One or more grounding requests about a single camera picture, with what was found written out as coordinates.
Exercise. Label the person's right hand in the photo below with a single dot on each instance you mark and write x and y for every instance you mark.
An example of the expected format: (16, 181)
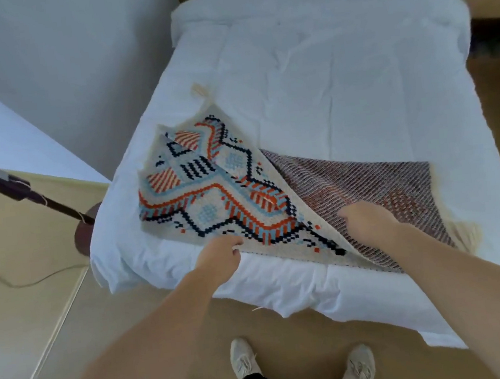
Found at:
(372, 225)

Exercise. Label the person's left hand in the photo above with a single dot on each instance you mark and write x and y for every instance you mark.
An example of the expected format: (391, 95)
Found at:
(219, 261)

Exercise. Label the patterned woven blanket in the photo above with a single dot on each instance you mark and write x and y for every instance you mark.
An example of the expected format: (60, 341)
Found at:
(214, 186)

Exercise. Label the person's left forearm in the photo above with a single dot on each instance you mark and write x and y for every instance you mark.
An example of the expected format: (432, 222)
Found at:
(151, 353)

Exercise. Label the person's right forearm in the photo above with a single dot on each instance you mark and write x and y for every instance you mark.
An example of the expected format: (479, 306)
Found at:
(475, 301)

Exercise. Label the person's beige left shoe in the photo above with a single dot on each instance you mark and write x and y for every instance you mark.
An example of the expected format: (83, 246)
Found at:
(243, 359)

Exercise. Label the person's beige shoe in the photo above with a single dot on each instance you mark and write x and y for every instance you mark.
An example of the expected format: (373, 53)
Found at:
(359, 365)
(243, 359)

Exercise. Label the person's beige right shoe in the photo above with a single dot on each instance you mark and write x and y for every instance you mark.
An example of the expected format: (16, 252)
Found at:
(359, 365)

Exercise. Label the near bed white duvet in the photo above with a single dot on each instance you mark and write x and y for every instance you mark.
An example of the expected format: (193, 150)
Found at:
(345, 74)

